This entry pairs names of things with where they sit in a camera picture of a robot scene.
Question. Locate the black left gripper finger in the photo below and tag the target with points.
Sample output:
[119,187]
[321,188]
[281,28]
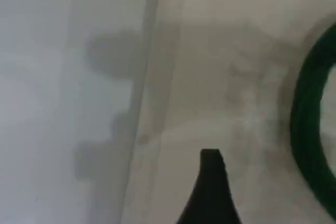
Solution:
[210,195]

